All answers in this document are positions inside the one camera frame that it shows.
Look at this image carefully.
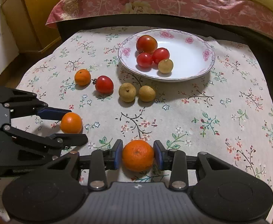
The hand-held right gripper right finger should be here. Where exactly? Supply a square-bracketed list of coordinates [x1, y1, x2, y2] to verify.
[153, 140, 231, 191]

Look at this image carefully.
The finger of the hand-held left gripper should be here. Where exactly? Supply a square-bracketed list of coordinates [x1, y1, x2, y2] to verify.
[11, 127, 89, 156]
[0, 86, 72, 120]

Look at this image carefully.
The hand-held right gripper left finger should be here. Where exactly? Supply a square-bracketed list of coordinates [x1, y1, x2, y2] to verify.
[45, 139, 124, 191]

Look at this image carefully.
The medium mandarin orange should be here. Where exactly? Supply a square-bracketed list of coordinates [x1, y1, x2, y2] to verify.
[60, 112, 83, 134]

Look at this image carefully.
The large mandarin orange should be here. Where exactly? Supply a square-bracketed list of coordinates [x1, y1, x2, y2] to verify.
[122, 139, 155, 172]

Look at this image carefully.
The small mandarin orange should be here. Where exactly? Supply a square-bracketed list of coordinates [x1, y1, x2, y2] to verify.
[74, 69, 91, 86]

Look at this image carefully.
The red cherry tomato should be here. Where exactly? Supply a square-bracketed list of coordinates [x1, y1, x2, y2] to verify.
[136, 52, 153, 69]
[92, 75, 114, 95]

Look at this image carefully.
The brown longan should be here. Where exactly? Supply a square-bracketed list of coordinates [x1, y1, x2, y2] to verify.
[158, 58, 174, 74]
[118, 83, 137, 103]
[139, 85, 156, 102]

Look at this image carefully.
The oval red tomato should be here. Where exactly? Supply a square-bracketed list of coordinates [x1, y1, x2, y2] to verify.
[152, 48, 170, 64]

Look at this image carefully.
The white floral rimmed plate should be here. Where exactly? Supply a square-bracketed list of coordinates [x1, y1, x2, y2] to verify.
[118, 29, 216, 82]

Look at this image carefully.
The large red tomato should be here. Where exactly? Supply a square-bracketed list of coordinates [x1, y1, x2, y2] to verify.
[136, 35, 158, 54]

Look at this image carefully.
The floral print tablecloth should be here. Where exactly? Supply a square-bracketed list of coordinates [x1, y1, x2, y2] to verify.
[0, 26, 273, 224]

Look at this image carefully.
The yellow wooden cabinet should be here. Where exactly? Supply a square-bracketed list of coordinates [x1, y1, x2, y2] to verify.
[0, 0, 79, 54]

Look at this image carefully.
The bed with pink quilt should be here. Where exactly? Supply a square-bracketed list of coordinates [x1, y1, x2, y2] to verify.
[45, 0, 273, 49]

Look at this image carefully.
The black bed frame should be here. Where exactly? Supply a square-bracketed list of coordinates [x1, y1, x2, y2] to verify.
[57, 13, 273, 75]

